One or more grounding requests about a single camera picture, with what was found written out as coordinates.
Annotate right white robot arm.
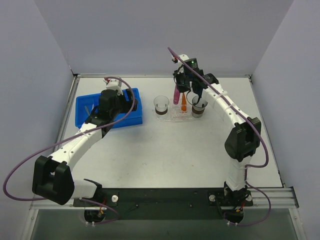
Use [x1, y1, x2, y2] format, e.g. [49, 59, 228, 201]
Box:
[172, 54, 262, 193]

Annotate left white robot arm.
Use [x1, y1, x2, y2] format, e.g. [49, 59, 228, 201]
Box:
[32, 77, 138, 206]

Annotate orange toothpaste tube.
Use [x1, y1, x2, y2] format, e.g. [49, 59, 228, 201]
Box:
[181, 93, 188, 113]

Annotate blue plastic bin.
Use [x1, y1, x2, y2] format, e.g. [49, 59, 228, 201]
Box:
[75, 88, 143, 129]

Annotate clear acrylic toothbrush holder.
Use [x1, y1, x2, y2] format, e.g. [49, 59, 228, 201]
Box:
[168, 99, 195, 122]

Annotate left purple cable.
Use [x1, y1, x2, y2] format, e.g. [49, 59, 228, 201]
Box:
[2, 76, 137, 225]

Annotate clear textured oval tray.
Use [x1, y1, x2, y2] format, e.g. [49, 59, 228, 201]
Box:
[155, 103, 204, 122]

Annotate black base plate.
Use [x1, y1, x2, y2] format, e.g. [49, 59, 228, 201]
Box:
[73, 187, 253, 220]

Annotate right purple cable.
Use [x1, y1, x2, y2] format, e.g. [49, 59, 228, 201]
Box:
[167, 46, 272, 227]

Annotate clear brown-banded cup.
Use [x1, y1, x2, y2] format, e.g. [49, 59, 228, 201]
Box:
[191, 96, 208, 119]

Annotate purple cable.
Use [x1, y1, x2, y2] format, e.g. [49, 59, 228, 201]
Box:
[167, 46, 272, 227]
[2, 76, 137, 225]

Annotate clear blue-tinted cup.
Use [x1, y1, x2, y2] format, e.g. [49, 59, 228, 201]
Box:
[153, 95, 170, 119]

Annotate pink toothpaste tube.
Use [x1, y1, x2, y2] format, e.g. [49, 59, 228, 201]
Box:
[173, 85, 180, 105]

